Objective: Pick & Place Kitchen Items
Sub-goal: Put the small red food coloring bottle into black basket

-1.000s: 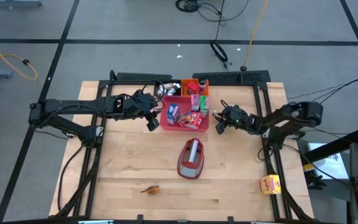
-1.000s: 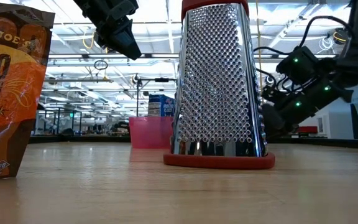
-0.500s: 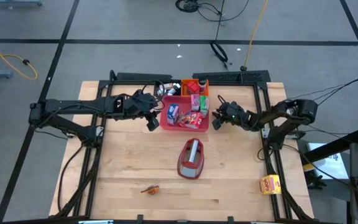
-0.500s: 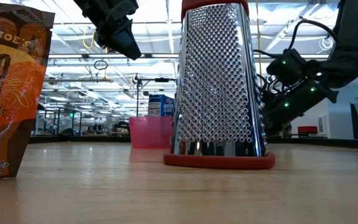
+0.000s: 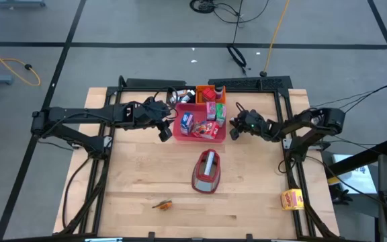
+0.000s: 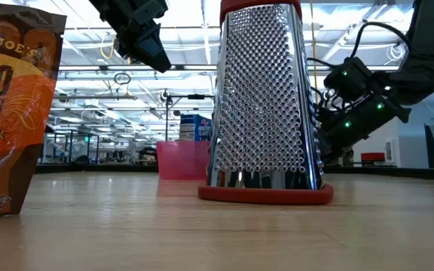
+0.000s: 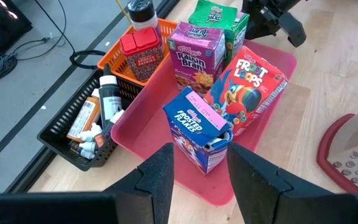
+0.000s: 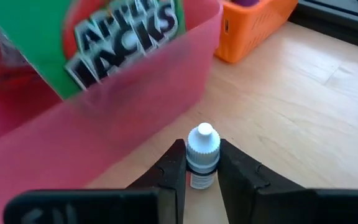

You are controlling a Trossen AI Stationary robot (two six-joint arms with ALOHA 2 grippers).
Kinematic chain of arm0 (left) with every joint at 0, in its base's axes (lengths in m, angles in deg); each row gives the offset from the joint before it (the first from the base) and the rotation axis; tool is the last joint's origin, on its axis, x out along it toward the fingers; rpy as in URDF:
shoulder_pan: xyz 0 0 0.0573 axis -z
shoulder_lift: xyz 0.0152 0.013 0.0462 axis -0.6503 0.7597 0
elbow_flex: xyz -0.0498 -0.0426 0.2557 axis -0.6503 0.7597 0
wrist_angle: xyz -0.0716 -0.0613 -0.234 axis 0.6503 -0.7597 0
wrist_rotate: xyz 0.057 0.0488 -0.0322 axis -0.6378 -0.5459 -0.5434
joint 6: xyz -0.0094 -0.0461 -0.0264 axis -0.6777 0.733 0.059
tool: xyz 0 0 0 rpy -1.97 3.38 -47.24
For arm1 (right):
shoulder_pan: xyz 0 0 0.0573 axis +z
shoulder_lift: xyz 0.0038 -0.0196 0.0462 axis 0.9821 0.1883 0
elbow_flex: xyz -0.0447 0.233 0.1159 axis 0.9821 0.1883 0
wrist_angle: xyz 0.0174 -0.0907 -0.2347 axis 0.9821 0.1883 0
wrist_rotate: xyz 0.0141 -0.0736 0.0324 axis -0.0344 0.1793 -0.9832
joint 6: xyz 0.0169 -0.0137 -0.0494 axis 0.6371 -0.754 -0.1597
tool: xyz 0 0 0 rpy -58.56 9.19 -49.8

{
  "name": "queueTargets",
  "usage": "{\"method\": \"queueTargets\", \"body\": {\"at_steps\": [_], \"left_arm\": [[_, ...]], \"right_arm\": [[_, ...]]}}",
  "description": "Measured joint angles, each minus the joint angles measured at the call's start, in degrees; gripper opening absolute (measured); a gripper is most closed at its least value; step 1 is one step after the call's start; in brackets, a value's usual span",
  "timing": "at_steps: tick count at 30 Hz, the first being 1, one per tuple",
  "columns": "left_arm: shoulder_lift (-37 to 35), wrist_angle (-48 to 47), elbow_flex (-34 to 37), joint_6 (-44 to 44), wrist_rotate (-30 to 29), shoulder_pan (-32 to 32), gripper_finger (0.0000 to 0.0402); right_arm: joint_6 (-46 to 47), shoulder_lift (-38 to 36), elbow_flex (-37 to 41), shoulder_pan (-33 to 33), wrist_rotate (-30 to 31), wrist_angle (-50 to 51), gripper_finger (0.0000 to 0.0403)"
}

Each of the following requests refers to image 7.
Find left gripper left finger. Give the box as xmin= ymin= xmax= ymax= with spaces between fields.
xmin=104 ymin=142 xmax=175 ymax=224

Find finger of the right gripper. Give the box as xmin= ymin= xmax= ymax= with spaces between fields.
xmin=278 ymin=12 xmax=308 ymax=49

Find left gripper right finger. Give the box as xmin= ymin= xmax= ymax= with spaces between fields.
xmin=227 ymin=142 xmax=335 ymax=224

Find green Apple Jacks cereal box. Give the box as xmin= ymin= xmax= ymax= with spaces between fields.
xmin=187 ymin=0 xmax=250 ymax=68

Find small white dropper bottles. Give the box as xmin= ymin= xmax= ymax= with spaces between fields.
xmin=94 ymin=109 xmax=126 ymax=149

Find blue Frosted Flakes cereal box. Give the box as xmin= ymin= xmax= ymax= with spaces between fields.
xmin=162 ymin=86 xmax=234 ymax=176

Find red Froot Loops cereal box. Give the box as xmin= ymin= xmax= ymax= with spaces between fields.
xmin=203 ymin=45 xmax=290 ymax=137

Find purple Raisin Bran cereal box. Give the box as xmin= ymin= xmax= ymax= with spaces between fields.
xmin=166 ymin=21 xmax=227 ymax=98

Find orange squeeze bottle white cap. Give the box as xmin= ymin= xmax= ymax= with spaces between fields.
xmin=66 ymin=88 xmax=102 ymax=144

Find black squeeze bottle white collar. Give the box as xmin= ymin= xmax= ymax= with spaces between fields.
xmin=98 ymin=63 xmax=124 ymax=129

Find black-lidded clear spice jar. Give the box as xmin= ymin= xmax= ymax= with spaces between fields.
xmin=126 ymin=0 xmax=162 ymax=32

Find red-lidded patterned spice jar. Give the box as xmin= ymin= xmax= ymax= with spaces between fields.
xmin=119 ymin=27 xmax=165 ymax=83

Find pink plastic bin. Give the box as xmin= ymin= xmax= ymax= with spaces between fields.
xmin=110 ymin=39 xmax=298 ymax=207

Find steel box grater red trim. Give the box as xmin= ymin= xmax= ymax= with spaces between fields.
xmin=316 ymin=102 xmax=358 ymax=195

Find black plastic mesh basket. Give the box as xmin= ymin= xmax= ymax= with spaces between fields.
xmin=37 ymin=68 xmax=146 ymax=172

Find orange plastic mesh basket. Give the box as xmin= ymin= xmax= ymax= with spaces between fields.
xmin=96 ymin=18 xmax=179 ymax=88

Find black equipment box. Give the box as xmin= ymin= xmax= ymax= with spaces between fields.
xmin=0 ymin=0 xmax=34 ymax=56

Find yellow hanging cable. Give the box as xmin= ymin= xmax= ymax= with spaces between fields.
xmin=115 ymin=0 xmax=134 ymax=26

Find black cable loop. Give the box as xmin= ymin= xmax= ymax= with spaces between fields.
xmin=69 ymin=49 xmax=107 ymax=70

